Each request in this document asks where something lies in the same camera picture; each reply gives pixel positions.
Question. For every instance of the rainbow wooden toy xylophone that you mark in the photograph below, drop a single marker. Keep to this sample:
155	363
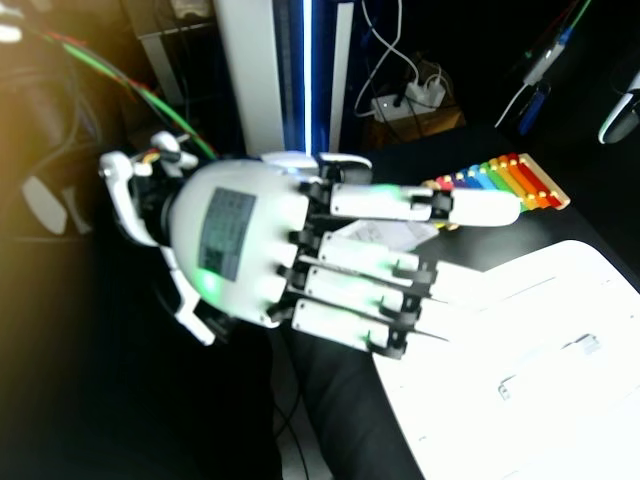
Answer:
525	180

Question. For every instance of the white table board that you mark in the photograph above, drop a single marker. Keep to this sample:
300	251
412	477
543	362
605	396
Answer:
525	375

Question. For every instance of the blue connector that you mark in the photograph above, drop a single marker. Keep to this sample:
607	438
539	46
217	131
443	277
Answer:
532	110

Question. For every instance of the brown cardboard box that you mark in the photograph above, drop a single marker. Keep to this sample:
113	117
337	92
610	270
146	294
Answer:
445	122

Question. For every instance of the white power strip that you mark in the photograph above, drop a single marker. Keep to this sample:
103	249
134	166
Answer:
390	107

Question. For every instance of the white column with blue light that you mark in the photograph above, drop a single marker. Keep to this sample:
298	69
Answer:
250	75

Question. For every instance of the grey metal rack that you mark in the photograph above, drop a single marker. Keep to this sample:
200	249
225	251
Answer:
160	55

